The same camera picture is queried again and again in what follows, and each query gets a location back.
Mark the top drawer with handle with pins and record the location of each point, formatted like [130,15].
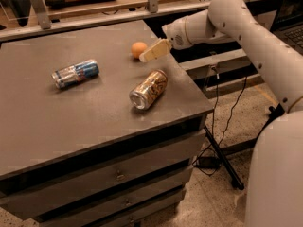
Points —
[31,204]

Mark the blue silver redbull can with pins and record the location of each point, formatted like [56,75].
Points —
[75,73]

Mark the wooden workbench with rail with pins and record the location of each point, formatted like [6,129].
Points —
[89,15]

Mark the drawer with handle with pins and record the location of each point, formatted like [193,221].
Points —
[118,198]
[132,215]
[31,204]

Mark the black power adapter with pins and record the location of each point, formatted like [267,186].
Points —
[208,162]

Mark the grey drawer cabinet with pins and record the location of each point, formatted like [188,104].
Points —
[49,134]

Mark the grey metal bracket left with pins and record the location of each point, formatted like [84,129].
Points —
[40,11]

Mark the bottom drawer with handle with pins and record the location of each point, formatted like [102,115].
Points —
[132,215]

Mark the black laptop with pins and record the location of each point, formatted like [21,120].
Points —
[288,24]

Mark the middle drawer with handle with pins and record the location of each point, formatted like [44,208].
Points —
[118,198]

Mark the grey low shelf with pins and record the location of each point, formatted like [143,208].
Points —
[215,69]

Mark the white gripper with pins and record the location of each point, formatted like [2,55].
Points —
[174,34]

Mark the black metal stand leg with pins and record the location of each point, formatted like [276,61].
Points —
[275,112]

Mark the orange fruit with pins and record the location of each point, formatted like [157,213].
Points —
[138,48]

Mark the gold brown soda can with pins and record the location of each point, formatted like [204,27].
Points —
[152,87]

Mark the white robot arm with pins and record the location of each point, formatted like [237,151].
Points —
[275,184]

